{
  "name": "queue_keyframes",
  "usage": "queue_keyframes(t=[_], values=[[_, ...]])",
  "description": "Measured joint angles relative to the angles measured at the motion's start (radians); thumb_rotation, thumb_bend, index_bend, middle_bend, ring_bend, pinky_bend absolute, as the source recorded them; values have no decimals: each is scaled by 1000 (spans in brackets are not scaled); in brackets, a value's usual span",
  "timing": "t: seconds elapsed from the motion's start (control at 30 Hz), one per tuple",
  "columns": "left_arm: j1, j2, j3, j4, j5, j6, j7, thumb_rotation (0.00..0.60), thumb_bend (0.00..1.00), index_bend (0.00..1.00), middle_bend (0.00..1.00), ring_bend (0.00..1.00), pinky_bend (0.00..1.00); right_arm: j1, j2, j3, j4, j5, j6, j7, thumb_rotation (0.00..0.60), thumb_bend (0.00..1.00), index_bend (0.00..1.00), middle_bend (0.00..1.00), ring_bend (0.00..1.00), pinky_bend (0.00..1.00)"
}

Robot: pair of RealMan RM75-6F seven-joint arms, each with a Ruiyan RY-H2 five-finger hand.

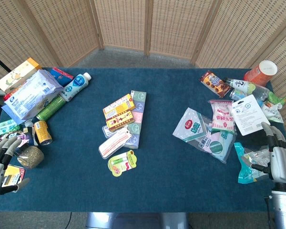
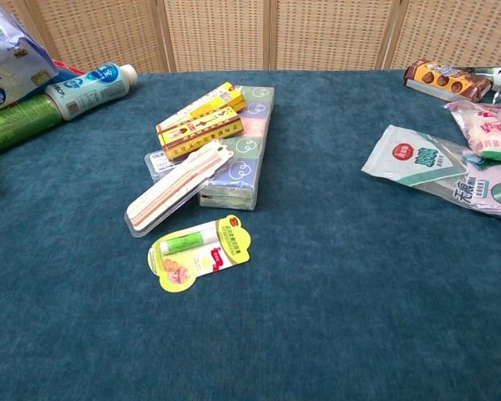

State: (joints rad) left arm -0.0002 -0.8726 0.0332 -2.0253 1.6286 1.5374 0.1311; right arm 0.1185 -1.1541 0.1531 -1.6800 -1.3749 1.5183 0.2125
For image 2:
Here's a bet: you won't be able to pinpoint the yellow cardboard box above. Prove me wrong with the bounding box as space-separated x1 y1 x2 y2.
155 82 247 162

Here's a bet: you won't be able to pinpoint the pastel tissue multipack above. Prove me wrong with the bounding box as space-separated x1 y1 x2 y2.
198 85 276 212

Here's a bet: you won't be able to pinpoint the chopsticks in clear package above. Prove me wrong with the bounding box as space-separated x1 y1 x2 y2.
124 139 235 239

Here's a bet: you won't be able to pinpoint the green lip balm blister card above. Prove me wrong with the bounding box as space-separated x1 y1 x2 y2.
147 214 251 293

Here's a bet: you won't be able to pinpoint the teal tablecloth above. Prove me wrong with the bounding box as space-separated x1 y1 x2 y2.
0 69 501 401

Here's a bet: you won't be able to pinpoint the clear plastic flat case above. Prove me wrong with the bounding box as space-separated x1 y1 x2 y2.
144 150 185 182

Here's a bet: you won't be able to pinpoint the woven rattan folding screen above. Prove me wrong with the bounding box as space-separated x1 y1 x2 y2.
0 0 501 74

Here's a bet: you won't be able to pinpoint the white green salt bag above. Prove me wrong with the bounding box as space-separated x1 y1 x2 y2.
361 124 471 187

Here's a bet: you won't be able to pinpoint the white blue plastic bottle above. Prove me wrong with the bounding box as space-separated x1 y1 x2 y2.
45 63 139 122

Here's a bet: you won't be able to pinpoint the red package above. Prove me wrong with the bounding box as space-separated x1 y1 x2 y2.
52 59 86 78

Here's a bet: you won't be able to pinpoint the brown chocolate cookie package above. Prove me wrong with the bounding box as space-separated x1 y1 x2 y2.
402 59 493 104

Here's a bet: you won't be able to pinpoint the pink hook package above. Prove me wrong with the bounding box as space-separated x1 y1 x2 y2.
417 144 501 226

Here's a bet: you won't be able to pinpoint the green cylindrical package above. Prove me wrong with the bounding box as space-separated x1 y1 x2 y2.
0 93 63 156

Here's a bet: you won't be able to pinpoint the pink sponge package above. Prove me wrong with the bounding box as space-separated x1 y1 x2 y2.
443 99 501 165

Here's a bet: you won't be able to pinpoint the white blue paper bag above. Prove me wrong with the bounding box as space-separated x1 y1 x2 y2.
0 0 60 115

